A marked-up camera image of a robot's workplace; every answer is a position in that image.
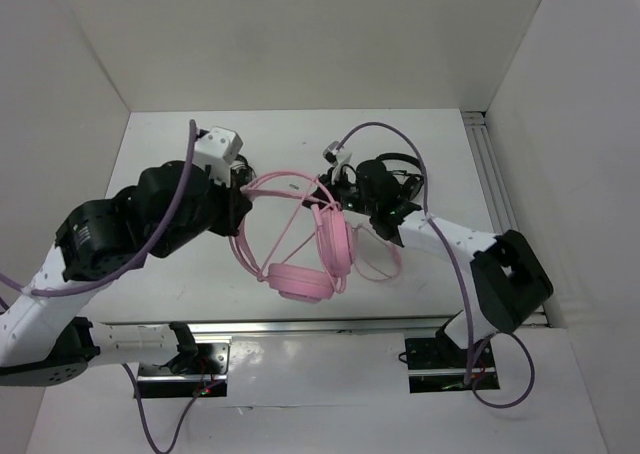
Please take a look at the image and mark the aluminium front rail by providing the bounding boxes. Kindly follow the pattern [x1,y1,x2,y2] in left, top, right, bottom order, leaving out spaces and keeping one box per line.
[97,316,549,338]

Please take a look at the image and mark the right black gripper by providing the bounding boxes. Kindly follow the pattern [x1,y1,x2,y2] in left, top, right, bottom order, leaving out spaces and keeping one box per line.
[302,166,377,219]

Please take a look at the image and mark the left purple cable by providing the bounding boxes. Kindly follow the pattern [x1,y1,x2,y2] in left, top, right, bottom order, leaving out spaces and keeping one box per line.
[0,119,231,454]

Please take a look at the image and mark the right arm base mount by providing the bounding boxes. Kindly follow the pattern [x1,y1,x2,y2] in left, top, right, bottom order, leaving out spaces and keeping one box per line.
[398,337,500,393]

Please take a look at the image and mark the black headphones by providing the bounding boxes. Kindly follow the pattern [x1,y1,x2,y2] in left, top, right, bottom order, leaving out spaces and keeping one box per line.
[376,153,425,201]
[231,154,257,188]

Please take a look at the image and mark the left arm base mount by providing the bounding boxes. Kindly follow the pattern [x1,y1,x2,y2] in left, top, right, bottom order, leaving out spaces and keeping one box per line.
[135,336,231,399]

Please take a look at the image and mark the aluminium side rail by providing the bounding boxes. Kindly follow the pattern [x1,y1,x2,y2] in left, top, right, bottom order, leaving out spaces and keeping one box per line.
[461,111,519,232]

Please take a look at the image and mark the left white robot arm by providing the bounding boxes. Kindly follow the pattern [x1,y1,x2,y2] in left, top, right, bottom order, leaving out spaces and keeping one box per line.
[1,161,252,387]

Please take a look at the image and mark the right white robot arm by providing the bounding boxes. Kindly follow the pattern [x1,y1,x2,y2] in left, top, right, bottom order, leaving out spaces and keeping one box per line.
[312,159,553,366]

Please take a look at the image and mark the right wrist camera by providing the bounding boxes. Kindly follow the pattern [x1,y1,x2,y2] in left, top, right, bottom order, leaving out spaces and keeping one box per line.
[323,141,352,185]

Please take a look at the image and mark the left black headphones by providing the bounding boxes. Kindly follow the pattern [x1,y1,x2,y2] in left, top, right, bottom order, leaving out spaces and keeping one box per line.
[231,154,257,188]

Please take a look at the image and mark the right black headphones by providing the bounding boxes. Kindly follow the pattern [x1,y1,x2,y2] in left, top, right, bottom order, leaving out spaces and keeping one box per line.
[376,153,425,201]

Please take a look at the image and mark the pink headphones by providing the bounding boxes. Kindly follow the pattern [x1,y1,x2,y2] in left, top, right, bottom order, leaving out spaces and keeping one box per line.
[229,170,355,304]

